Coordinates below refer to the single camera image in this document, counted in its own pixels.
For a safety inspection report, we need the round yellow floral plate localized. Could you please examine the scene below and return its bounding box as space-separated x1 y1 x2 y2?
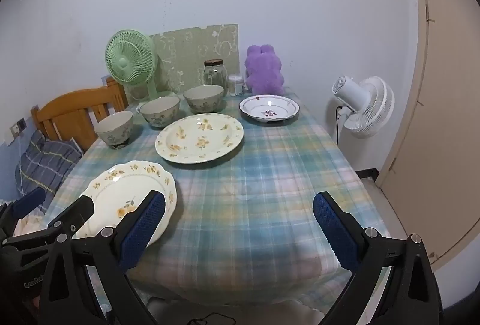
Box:
155 114 244 165

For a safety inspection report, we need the beige door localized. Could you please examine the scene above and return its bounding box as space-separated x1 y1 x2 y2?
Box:
375 0 480 267

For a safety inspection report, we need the white standing fan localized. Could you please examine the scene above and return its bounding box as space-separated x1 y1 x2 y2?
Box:
325 76 395 146

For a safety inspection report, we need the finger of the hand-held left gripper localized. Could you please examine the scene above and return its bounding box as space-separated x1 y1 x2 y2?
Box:
0 187 46 236
0 195 95 254

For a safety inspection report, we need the scalloped yellow floral plate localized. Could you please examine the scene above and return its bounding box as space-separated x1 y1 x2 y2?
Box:
72 160 178 247

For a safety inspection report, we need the blue plaid bedding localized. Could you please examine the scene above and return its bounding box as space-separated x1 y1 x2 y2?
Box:
15 130 83 198

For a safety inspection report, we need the cotton swab container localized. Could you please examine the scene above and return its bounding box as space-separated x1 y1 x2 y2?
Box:
228 75 244 97

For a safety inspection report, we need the plaid tablecloth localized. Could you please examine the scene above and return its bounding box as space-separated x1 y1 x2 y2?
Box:
43 87 392 307

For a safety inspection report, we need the floral ceramic bowl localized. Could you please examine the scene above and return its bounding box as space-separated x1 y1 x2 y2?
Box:
94 110 134 149
183 85 225 114
139 96 181 129

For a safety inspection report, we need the green desk fan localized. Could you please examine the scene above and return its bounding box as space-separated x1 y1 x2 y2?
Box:
105 30 162 101

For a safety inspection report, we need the purple plush toy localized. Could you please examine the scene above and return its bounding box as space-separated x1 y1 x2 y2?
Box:
244 44 286 95

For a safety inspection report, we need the white red-rimmed plate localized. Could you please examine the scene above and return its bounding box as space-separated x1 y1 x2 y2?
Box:
239 94 301 123

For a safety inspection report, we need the green patterned board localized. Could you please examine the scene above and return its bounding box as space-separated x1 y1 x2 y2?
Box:
149 24 240 93

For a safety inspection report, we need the wall socket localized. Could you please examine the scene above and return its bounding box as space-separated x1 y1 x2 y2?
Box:
10 118 28 138

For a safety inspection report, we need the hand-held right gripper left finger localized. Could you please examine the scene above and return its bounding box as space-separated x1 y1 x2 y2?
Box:
37 190 167 325

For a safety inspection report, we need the white crumpled cloth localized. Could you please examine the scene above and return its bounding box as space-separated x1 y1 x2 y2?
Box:
13 214 49 236

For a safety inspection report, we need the wooden chair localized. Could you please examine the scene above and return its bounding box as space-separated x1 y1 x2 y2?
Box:
31 76 130 151

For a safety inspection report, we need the glass jar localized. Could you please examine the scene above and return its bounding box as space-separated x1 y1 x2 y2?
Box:
203 59 228 90

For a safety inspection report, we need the white cable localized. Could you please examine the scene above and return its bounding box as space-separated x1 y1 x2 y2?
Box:
15 136 27 196

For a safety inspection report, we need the black fan cable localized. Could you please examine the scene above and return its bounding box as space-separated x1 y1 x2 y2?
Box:
335 106 344 144

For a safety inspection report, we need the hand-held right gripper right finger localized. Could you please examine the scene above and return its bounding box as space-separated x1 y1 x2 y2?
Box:
313 191 441 325

